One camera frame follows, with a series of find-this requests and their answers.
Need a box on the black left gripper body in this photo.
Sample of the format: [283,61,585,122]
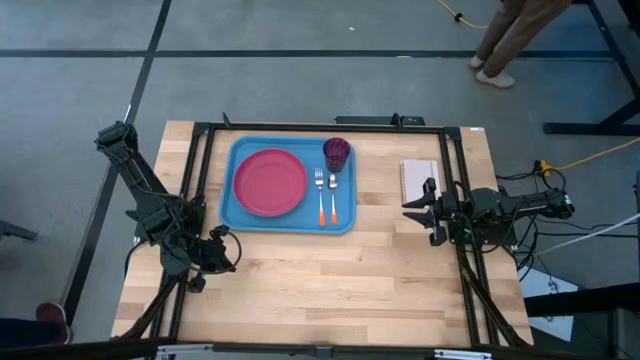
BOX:
[187,225,231,294]

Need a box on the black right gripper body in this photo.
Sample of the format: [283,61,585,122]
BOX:
[422,177,459,247]

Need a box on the pink plastic plate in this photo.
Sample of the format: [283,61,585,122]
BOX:
[233,148,309,218]

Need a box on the metal spoon orange-tipped handle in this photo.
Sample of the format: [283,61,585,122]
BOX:
[328,173,339,225]

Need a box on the purple plastic cup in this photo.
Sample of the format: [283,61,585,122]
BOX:
[322,137,352,174]

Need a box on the metal fork orange-tipped handle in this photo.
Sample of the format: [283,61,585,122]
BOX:
[314,167,327,227]

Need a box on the blue plastic tray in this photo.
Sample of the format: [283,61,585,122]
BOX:
[218,135,358,235]

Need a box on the pale spiral notebook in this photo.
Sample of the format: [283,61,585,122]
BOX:
[399,159,444,205]

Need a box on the pale floor panel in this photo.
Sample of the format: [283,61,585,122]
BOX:
[518,267,580,342]

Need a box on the black beam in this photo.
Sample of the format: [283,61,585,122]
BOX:
[522,282,640,319]

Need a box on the person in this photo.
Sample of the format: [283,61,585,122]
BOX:
[468,0,574,90]
[0,302,74,349]

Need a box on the dark chair base leg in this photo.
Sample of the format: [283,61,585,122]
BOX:
[0,219,39,244]

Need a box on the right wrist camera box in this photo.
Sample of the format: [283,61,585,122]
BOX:
[438,193,460,219]

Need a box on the black cable bundle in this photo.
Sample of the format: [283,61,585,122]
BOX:
[494,169,640,284]

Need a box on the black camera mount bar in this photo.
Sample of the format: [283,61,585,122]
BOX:
[334,113,426,127]

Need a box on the black aluminium table frame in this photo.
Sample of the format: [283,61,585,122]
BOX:
[112,112,534,351]

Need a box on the white cable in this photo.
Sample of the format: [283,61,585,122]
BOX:
[537,213,640,256]

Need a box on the yellow extension cable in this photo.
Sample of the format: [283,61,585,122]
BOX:
[535,138,640,176]
[433,0,490,30]

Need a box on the black desk leg frame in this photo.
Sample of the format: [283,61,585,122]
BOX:
[542,0,640,137]

